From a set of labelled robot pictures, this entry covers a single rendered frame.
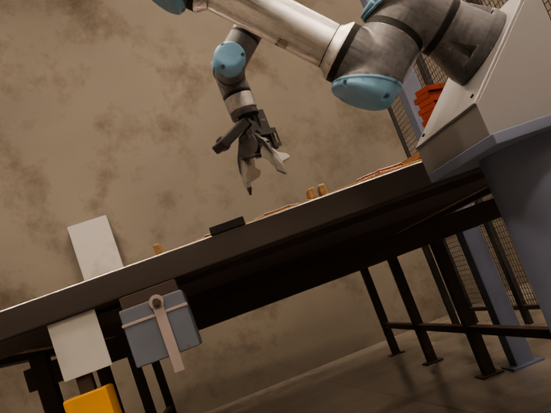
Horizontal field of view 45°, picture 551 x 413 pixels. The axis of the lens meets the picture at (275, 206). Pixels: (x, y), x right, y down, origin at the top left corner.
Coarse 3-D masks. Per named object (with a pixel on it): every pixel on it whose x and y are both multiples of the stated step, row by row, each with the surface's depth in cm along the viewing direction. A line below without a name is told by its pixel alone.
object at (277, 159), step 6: (264, 150) 162; (264, 156) 163; (270, 156) 161; (276, 156) 161; (282, 156) 163; (288, 156) 164; (276, 162) 160; (282, 162) 160; (276, 168) 160; (282, 168) 160
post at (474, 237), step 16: (368, 0) 363; (416, 80) 357; (400, 96) 364; (416, 112) 354; (416, 128) 357; (464, 208) 347; (464, 240) 346; (480, 240) 345; (480, 256) 344; (480, 272) 342; (496, 272) 343; (480, 288) 347; (496, 288) 341; (496, 304) 340; (496, 320) 341; (512, 320) 339; (512, 352) 336; (528, 352) 337; (512, 368) 335
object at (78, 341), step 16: (64, 320) 136; (80, 320) 136; (96, 320) 136; (64, 336) 135; (80, 336) 136; (96, 336) 136; (64, 352) 135; (80, 352) 135; (96, 352) 135; (64, 368) 134; (80, 368) 135; (96, 368) 135
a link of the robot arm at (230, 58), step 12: (228, 36) 159; (240, 36) 158; (216, 48) 155; (228, 48) 155; (240, 48) 155; (252, 48) 160; (216, 60) 155; (228, 60) 155; (240, 60) 155; (216, 72) 161; (228, 72) 156; (240, 72) 158; (228, 84) 164
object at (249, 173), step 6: (246, 162) 168; (252, 162) 170; (246, 168) 168; (252, 168) 171; (246, 174) 169; (252, 174) 171; (258, 174) 173; (246, 180) 169; (252, 180) 172; (246, 186) 170
